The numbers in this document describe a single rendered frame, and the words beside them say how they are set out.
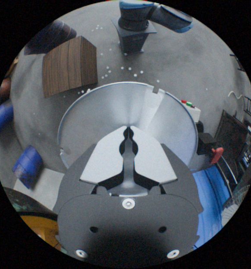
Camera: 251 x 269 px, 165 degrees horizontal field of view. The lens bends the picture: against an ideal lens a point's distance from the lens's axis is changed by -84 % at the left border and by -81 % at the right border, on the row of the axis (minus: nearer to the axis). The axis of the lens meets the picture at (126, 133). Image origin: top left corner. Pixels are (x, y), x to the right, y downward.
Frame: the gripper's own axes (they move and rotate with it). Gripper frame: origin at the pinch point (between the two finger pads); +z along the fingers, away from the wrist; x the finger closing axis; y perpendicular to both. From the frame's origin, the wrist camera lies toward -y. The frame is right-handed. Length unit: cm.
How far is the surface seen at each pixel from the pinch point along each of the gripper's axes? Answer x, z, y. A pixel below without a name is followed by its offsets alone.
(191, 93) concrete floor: 68, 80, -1
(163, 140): 5.6, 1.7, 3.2
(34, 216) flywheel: -33.0, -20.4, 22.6
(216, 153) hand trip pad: 30.2, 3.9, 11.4
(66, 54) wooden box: -39, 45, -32
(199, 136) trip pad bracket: 27.0, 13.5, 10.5
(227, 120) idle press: 153, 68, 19
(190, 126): 10.5, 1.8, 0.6
